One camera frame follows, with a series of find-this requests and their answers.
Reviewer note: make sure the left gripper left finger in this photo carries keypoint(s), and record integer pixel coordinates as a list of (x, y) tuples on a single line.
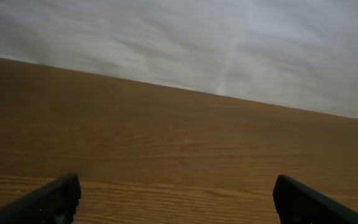
[(42, 205)]

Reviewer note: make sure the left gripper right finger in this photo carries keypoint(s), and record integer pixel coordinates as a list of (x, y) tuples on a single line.
[(306, 205)]

